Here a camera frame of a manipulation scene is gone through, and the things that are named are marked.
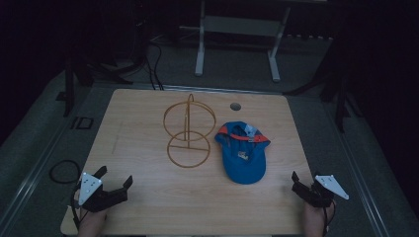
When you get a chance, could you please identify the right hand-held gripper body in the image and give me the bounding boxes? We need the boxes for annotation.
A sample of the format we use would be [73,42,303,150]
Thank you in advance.
[292,174,351,209]

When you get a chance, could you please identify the black hanging cables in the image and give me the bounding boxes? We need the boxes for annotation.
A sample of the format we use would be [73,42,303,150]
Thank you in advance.
[143,39,166,91]

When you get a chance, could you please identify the black coiled floor cable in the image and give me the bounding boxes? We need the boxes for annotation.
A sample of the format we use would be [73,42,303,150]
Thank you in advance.
[48,159,82,185]

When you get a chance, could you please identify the black tripod stand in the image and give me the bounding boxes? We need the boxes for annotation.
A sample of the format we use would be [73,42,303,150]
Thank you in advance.
[54,55,146,119]
[282,39,365,134]

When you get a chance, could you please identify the black rectangular floor frame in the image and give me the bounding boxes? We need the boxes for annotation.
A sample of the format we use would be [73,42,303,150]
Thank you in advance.
[70,116,95,130]

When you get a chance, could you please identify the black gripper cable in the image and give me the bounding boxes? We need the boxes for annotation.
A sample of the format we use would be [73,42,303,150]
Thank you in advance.
[69,183,87,231]
[321,198,338,237]

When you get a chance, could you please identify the person's left hand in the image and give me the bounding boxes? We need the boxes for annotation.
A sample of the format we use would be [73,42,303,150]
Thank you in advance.
[78,207,109,237]

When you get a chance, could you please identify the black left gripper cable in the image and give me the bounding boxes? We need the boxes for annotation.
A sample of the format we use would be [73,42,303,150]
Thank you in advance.
[69,183,87,231]

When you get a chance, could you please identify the white metal stand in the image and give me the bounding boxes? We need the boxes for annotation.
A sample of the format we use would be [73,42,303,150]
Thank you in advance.
[179,0,293,84]

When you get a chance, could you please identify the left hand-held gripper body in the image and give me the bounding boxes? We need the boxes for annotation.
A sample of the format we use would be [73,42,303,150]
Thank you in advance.
[78,172,129,213]

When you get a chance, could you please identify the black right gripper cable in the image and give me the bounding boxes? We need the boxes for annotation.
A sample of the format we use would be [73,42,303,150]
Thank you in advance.
[321,198,338,237]

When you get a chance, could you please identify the gold wire hat stand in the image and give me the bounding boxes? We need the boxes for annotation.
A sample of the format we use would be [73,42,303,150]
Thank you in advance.
[162,93,217,169]

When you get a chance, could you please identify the blue cap with orange trim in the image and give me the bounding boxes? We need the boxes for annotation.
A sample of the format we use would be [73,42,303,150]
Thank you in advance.
[213,120,272,186]

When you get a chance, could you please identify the person's right hand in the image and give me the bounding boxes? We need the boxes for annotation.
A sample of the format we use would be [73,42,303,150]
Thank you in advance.
[303,198,336,237]

